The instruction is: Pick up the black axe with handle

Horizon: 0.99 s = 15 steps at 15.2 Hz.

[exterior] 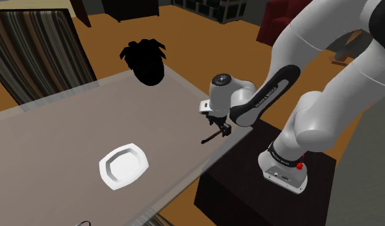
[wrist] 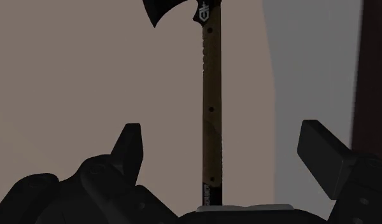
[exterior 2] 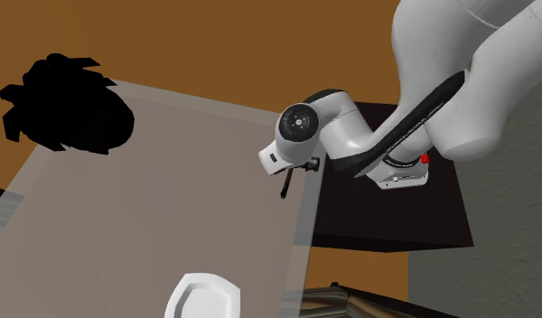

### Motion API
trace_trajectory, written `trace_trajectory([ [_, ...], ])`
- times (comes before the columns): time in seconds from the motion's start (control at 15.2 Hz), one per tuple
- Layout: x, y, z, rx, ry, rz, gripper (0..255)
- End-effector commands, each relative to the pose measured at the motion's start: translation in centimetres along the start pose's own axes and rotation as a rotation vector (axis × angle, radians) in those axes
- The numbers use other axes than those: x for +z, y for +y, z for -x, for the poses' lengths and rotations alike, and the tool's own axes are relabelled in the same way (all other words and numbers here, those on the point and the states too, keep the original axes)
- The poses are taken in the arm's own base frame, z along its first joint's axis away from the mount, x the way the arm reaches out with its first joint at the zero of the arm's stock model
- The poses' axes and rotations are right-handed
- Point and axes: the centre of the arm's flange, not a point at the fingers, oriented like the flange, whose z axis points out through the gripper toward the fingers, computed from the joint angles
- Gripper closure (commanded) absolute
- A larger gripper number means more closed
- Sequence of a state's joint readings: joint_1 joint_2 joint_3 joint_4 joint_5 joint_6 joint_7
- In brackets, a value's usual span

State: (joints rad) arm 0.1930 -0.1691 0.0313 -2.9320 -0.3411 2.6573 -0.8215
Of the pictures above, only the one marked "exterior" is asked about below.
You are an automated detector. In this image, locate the white square plate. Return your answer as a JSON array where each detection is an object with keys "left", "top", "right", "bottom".
[{"left": 98, "top": 143, "right": 150, "bottom": 191}]

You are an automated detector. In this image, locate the striped brown chair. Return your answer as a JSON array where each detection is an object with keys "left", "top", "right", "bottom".
[
  {"left": 138, "top": 209, "right": 178, "bottom": 226},
  {"left": 0, "top": 8, "right": 99, "bottom": 106}
]

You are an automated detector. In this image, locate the dark robot stand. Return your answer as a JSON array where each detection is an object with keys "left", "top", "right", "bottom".
[{"left": 194, "top": 119, "right": 338, "bottom": 226}]

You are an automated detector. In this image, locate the grey table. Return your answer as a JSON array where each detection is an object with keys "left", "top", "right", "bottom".
[{"left": 0, "top": 64, "right": 254, "bottom": 226}]

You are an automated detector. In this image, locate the red armchair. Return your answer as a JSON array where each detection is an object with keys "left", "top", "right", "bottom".
[{"left": 255, "top": 0, "right": 314, "bottom": 48}]

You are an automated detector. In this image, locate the dark brown thin utensil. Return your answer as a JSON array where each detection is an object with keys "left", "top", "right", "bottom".
[{"left": 200, "top": 130, "right": 223, "bottom": 145}]

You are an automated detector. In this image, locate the black potted plant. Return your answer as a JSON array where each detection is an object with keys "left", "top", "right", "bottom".
[{"left": 119, "top": 38, "right": 167, "bottom": 87}]

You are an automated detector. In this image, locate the black cabinet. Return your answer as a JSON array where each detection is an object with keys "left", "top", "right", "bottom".
[{"left": 101, "top": 0, "right": 160, "bottom": 23}]

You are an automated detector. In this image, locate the dark shelf unit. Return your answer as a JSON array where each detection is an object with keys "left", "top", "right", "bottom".
[{"left": 171, "top": 0, "right": 248, "bottom": 25}]

